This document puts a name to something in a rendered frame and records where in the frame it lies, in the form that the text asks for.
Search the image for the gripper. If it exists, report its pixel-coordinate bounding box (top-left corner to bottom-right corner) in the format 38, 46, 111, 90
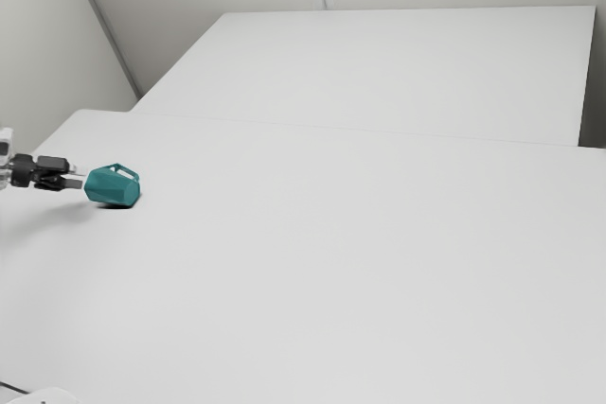
10, 153, 90, 192

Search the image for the teal faceted mug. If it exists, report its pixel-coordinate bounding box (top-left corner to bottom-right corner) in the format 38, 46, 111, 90
82, 163, 143, 209

